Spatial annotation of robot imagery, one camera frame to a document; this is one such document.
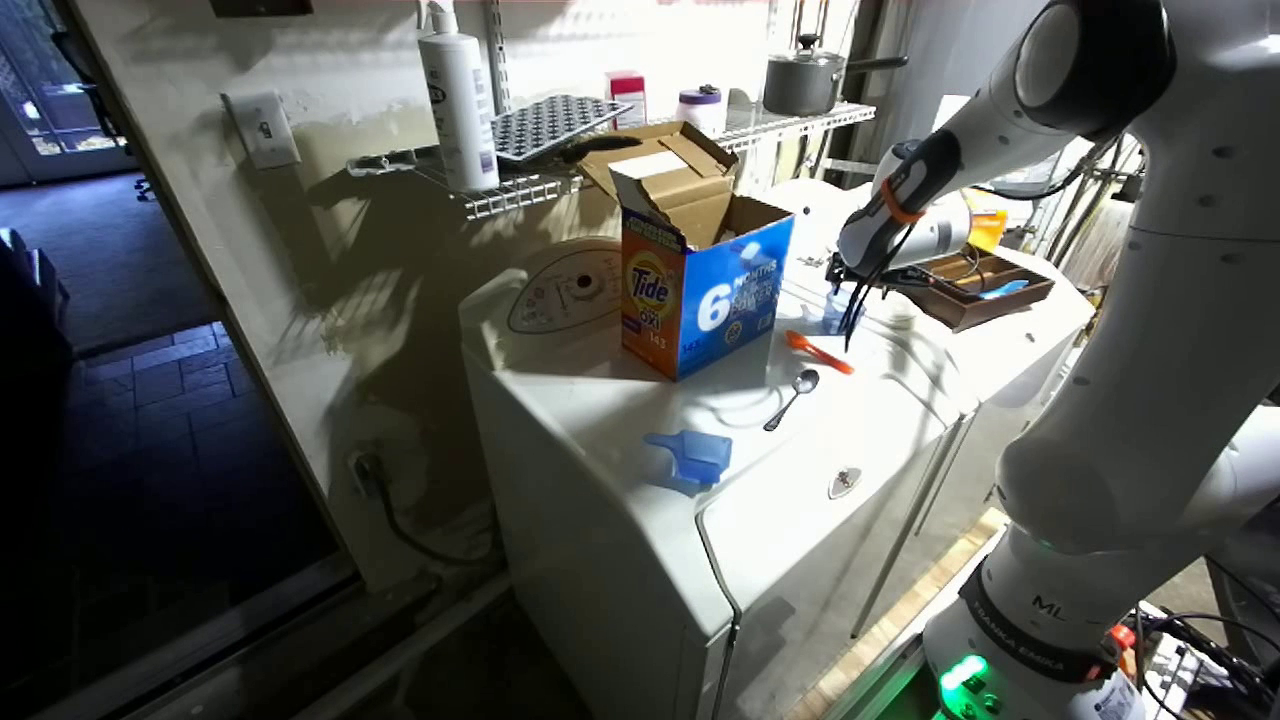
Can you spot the blue utensil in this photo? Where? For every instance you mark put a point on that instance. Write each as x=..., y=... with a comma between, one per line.
x=1003, y=289

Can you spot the open detergent cardboard box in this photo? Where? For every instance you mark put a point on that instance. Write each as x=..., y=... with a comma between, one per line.
x=700, y=300

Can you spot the wall socket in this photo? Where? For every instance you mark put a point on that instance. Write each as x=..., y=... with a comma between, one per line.
x=365, y=468

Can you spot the white jar purple lid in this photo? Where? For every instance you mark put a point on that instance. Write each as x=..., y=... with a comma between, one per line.
x=702, y=108

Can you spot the glass door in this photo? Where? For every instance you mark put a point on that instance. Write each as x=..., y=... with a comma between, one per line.
x=50, y=90

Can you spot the pot lid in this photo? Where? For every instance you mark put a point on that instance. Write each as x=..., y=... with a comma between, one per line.
x=805, y=55

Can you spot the orange plastic spoon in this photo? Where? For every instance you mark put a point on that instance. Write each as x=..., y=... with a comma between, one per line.
x=818, y=352

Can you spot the brown wooden tray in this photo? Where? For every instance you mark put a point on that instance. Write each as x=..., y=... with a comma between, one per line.
x=985, y=295

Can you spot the washing machine knob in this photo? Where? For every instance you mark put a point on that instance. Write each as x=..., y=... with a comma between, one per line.
x=584, y=285

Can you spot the yellow packet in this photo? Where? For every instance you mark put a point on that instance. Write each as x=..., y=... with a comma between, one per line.
x=985, y=228

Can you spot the metal spoon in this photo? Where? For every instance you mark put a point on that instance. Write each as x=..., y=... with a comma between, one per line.
x=795, y=395

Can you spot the white dryer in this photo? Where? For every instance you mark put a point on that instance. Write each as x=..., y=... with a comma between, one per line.
x=1010, y=350

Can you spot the white washing machine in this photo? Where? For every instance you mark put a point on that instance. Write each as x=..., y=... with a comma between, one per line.
x=620, y=520

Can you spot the white pump bottle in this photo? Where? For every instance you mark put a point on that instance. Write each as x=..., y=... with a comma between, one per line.
x=458, y=100

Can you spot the small clear blue cup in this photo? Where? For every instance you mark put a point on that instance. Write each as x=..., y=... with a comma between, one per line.
x=836, y=308

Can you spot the white light switch plate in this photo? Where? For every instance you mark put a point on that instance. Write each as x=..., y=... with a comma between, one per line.
x=262, y=128

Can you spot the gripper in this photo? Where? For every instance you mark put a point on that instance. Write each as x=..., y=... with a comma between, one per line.
x=850, y=272

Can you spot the dark dimpled tray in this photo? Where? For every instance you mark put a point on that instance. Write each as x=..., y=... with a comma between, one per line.
x=550, y=122

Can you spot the grey metal pot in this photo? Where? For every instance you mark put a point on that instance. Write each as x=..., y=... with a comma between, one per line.
x=805, y=85

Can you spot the red and white box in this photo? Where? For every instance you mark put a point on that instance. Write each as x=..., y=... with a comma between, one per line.
x=628, y=92

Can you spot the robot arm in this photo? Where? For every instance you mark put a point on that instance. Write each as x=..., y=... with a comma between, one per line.
x=1180, y=330

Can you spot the metal rack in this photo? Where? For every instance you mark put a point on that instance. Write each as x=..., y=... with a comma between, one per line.
x=1085, y=215

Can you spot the blue plastic scoop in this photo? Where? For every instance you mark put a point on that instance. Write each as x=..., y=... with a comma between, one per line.
x=690, y=460

